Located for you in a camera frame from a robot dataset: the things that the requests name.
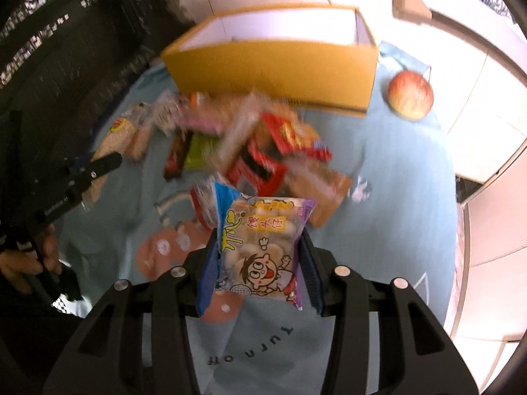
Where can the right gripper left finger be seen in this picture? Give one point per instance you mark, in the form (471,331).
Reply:
(135,339)

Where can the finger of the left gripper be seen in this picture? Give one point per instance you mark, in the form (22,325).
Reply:
(100,167)

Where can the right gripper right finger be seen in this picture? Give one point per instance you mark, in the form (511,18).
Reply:
(386,321)

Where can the red black snack packet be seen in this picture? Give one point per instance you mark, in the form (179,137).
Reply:
(255,173)

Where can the cartoon steamed bun snack bag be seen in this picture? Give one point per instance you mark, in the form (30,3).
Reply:
(253,251)

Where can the person's left hand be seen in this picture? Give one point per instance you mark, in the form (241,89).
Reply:
(15,265)

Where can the beige oat snack packet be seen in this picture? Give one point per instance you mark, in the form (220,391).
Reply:
(117,139)

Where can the dark brown snack bar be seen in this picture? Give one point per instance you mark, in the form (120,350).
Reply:
(175,161)

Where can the green snack packet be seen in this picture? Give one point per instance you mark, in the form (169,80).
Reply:
(201,148)

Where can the dark carved wooden furniture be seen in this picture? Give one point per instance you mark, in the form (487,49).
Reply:
(67,64)

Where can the light blue printed cloth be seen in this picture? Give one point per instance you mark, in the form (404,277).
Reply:
(385,206)

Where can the red yellow snack packet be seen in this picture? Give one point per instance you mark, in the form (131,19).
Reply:
(292,136)

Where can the brown snack packet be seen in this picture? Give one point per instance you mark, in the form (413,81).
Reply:
(311,179)

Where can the yellow cardboard box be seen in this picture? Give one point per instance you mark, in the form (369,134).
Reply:
(320,56)

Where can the red apple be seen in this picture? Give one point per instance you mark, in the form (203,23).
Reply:
(409,95)

